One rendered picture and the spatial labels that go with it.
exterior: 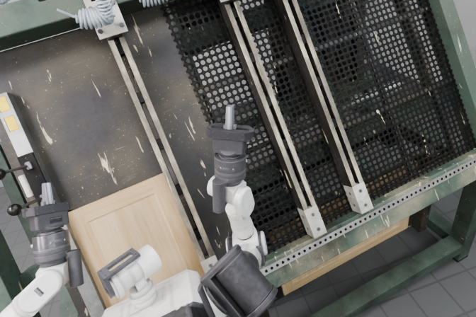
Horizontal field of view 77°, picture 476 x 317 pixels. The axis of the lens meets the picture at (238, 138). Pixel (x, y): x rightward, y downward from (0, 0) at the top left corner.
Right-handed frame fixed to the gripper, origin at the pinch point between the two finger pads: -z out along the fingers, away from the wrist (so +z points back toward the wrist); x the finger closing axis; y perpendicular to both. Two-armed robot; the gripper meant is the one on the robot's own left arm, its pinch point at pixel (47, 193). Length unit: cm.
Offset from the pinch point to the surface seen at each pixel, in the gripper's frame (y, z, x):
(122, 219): -10.3, 13.0, 28.4
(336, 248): 45, 41, 90
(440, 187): 85, 25, 130
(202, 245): 9, 28, 49
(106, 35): 7, -51, 20
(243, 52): 36, -43, 59
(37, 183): -22.5, -4.6, 6.1
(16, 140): -24.8, -20.2, 1.9
